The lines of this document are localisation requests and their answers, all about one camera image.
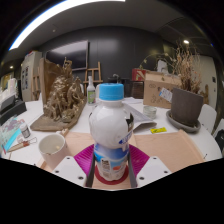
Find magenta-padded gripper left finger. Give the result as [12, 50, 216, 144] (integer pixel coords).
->
[51, 143, 96, 188]

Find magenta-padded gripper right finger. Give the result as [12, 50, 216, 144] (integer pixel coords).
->
[128, 143, 173, 188]

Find white bottle with blue cap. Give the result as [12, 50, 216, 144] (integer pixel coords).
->
[88, 83, 135, 183]

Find white cup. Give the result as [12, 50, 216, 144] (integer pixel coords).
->
[37, 133, 69, 171]

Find light wooden drawing board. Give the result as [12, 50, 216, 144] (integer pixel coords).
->
[35, 129, 134, 190]
[128, 129, 205, 174]

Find small yellow tag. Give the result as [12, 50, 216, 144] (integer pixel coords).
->
[149, 126, 168, 135]

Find grey round saucer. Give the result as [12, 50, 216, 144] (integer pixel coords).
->
[165, 109, 202, 134]

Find paint brush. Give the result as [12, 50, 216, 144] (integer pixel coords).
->
[6, 136, 38, 153]

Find small glass jar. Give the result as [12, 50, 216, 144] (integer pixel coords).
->
[142, 105, 158, 120]

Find small paint jar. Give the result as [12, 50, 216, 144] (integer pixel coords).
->
[19, 123, 32, 139]

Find brown relief sculpture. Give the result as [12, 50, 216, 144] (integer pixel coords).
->
[29, 57, 88, 133]

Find colourful painted sheet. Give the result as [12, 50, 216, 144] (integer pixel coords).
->
[0, 116, 26, 156]

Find grey pot with dried plant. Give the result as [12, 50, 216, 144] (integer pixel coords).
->
[170, 41, 205, 128]

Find black backpack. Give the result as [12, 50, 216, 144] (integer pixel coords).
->
[214, 129, 224, 154]

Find clear spray bottle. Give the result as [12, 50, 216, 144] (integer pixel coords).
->
[86, 75, 97, 106]

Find cardboard box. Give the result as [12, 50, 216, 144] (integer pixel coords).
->
[143, 70, 183, 110]

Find wooden easel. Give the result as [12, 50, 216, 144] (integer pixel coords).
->
[83, 60, 104, 96]
[31, 74, 43, 101]

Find red box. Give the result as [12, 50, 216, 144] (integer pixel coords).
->
[131, 68, 148, 83]

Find white cabinet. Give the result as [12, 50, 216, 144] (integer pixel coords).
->
[20, 50, 43, 103]

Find white plaster sculpture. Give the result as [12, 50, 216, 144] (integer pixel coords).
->
[156, 59, 169, 75]

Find ceiling spotlights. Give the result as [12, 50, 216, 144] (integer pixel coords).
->
[8, 39, 190, 70]

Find long ceiling light strip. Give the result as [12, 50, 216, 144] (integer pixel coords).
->
[9, 0, 126, 51]

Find black wall screen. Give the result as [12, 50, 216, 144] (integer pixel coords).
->
[44, 39, 90, 72]

